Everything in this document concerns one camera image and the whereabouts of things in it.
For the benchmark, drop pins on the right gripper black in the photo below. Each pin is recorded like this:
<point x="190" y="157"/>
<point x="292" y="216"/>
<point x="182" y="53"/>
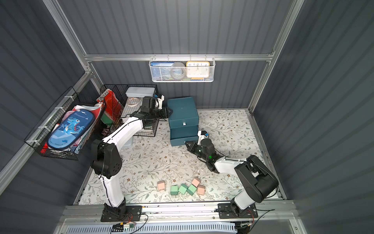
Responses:
<point x="196" y="147"/>

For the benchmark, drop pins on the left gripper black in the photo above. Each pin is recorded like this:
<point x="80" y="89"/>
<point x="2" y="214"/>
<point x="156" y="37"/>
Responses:
<point x="160" y="111"/>

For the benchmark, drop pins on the teal drawer cabinet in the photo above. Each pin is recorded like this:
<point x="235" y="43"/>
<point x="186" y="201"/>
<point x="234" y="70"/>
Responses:
<point x="184" y="121"/>

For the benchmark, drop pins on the pink plug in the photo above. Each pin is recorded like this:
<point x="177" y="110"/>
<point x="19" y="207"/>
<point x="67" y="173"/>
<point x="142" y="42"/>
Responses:
<point x="161" y="186"/>
<point x="196" y="182"/>
<point x="201" y="190"/>

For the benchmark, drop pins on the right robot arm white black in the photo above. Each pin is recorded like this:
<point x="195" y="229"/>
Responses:
<point x="257" y="180"/>

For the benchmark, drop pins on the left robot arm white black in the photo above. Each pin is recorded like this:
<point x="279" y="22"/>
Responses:
<point x="107" y="161"/>

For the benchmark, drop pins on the clear tape roll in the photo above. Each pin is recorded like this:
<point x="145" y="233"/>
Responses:
<point x="133" y="101"/>

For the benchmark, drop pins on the white lidded plastic container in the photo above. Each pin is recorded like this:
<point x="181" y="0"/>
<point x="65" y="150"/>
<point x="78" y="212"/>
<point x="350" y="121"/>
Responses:
<point x="140" y="92"/>

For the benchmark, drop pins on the blue box in basket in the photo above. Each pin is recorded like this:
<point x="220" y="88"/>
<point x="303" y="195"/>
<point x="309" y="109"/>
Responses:
<point x="165" y="69"/>

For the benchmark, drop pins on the green plug right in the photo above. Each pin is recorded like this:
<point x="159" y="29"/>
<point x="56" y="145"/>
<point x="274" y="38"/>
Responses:
<point x="191" y="190"/>

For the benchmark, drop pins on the green plug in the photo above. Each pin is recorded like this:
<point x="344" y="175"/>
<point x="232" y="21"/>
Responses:
<point x="183" y="189"/>
<point x="174" y="190"/>
<point x="191" y="190"/>

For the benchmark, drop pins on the green plug middle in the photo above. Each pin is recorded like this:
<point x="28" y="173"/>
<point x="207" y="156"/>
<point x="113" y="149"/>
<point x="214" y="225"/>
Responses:
<point x="183" y="189"/>

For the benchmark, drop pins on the grey tape roll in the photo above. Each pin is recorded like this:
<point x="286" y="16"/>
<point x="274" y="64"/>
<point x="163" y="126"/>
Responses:
<point x="178" y="71"/>

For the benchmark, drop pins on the green plug left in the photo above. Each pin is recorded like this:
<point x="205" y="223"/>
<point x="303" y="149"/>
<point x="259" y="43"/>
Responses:
<point x="174" y="190"/>

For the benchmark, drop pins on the floral table mat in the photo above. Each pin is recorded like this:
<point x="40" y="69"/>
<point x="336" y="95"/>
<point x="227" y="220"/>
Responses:
<point x="153" y="159"/>

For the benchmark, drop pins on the red white booklet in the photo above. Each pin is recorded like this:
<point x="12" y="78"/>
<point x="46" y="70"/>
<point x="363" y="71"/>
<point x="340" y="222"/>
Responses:
<point x="112" y="106"/>

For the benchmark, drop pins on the yellow white alarm clock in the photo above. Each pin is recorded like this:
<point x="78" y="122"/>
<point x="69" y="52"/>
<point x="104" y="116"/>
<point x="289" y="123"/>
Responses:
<point x="197" y="69"/>

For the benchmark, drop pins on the blue dinosaur pencil case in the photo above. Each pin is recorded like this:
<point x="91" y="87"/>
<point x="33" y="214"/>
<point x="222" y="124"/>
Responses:
<point x="70" y="130"/>

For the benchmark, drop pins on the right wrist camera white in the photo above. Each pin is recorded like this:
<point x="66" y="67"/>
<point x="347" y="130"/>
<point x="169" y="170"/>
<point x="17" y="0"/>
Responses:
<point x="202" y="135"/>

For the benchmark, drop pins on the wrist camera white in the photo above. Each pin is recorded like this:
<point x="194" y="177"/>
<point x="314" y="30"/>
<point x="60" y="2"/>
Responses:
<point x="202" y="135"/>
<point x="159" y="102"/>

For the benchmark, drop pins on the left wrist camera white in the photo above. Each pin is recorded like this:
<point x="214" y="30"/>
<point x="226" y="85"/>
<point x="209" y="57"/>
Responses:
<point x="159" y="102"/>

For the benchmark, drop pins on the white wire wall basket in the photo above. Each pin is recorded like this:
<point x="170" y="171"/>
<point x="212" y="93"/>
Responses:
<point x="154" y="70"/>

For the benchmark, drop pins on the black wire desk organizer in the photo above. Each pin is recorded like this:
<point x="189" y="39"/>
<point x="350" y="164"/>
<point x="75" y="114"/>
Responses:
<point x="125" y="110"/>

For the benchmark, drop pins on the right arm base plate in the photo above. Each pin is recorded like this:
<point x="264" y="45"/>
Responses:
<point x="230" y="211"/>

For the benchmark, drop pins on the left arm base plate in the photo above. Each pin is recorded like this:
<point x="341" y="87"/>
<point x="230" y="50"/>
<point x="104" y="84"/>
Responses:
<point x="121" y="214"/>

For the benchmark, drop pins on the black wire side basket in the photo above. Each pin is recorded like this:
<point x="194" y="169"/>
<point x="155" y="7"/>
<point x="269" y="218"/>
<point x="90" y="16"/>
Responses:
<point x="69" y="102"/>

